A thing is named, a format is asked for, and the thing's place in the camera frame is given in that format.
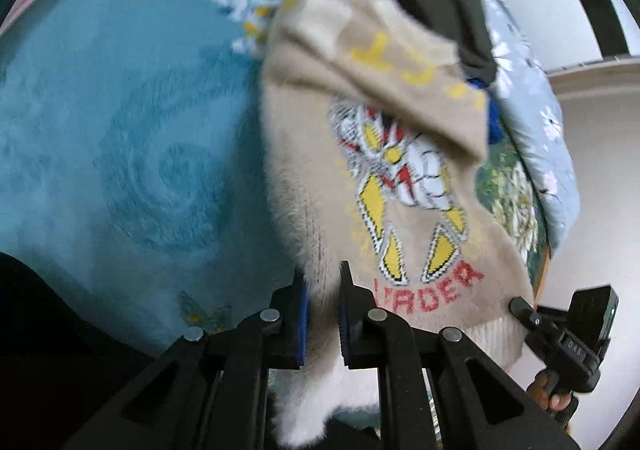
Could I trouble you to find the wooden bed frame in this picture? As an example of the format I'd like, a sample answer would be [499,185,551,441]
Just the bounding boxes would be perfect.
[531,249,554,309]

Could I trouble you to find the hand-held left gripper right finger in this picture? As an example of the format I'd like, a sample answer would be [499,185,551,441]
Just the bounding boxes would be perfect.
[339,260,582,450]

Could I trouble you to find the beige fuzzy printed sweater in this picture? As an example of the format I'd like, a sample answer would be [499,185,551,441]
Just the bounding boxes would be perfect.
[255,0,537,449]

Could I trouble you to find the teal floral blanket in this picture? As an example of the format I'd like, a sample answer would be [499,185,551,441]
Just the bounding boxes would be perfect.
[0,0,553,436]

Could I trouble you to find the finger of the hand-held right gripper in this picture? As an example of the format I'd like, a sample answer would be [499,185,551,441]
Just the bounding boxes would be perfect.
[508,296,541,329]

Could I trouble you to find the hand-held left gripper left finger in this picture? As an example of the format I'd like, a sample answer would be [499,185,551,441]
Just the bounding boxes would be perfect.
[65,274,309,450]

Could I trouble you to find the grey-blue floral duvet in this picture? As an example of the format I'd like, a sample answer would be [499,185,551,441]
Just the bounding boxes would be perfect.
[479,0,584,252]

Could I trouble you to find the person's right hand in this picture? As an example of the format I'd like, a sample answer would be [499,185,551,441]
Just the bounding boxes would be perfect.
[526,366,575,412]

